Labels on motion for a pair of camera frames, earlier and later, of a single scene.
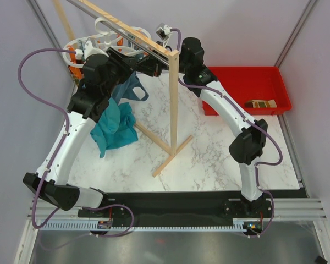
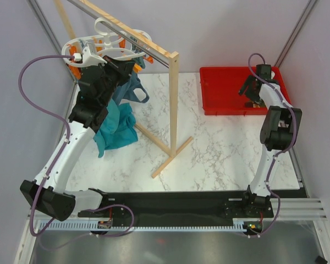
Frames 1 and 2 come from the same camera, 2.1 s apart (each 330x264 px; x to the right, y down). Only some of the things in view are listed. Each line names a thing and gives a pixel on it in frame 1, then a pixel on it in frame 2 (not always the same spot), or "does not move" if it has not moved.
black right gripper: x=152 y=66 -> x=247 y=92
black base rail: x=177 y=205 does not move
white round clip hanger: x=76 y=51 does not move
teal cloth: x=116 y=127 does not move
